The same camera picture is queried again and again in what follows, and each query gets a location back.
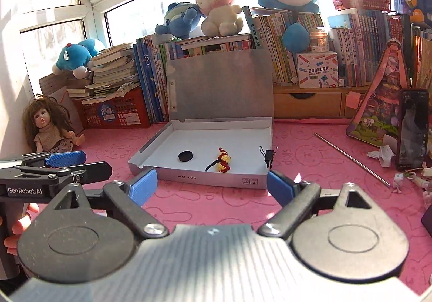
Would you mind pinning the white jar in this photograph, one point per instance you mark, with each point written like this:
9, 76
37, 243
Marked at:
319, 40

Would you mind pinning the yellow red crocheted toy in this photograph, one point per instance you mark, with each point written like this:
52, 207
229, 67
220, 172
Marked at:
222, 162

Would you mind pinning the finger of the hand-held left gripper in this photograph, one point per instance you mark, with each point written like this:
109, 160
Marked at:
98, 172
65, 158

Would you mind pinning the white box with pencil print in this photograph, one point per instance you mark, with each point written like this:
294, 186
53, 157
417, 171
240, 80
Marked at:
317, 69

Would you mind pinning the blue cat plush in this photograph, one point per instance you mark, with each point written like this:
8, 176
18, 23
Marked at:
72, 57

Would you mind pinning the shiny patterned paper bag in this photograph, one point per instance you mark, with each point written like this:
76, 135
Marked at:
422, 59

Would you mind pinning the pink paper tag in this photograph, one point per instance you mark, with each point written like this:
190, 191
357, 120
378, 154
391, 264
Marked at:
352, 99

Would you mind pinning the white folded paper figure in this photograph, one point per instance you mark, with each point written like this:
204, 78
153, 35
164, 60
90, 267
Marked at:
383, 155
398, 183

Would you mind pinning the black round disc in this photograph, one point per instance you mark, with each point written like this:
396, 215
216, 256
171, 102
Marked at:
186, 155

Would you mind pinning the row of colourful children's books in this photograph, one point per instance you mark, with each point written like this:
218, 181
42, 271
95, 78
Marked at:
354, 35

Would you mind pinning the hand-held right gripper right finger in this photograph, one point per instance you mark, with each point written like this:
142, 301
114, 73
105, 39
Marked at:
278, 187

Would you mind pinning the colourful picture box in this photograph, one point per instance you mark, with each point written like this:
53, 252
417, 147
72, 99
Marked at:
381, 102

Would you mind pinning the pink rabbit-print table mat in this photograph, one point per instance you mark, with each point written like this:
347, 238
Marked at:
337, 170

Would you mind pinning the red plastic basket with label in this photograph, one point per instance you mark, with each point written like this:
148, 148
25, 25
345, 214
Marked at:
111, 113

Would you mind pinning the row of tall blue books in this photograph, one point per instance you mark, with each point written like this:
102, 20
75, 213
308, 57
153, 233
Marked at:
152, 86

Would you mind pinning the messy stack of books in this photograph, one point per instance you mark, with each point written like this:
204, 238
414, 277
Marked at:
111, 72

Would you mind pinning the person's left hand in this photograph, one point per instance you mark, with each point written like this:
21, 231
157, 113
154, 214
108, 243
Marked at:
18, 226

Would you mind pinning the dark flat device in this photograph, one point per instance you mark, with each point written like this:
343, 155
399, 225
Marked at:
427, 221

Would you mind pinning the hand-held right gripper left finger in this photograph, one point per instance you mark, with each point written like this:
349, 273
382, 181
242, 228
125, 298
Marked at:
145, 187

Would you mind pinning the black binder clip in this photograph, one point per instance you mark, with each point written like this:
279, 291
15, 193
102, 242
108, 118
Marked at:
269, 158

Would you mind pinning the brown-haired doll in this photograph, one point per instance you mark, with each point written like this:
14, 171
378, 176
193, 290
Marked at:
47, 129

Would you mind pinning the grey cardboard box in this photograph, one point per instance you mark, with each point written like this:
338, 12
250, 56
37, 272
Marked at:
209, 86

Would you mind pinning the thin metal rod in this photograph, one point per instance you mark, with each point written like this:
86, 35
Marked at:
354, 160

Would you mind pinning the dark smartphone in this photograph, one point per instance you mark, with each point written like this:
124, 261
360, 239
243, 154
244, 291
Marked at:
412, 129

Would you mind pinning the small blue plush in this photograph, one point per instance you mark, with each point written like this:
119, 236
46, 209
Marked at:
180, 20

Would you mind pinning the wooden drawer shelf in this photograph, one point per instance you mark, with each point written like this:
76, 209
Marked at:
307, 101

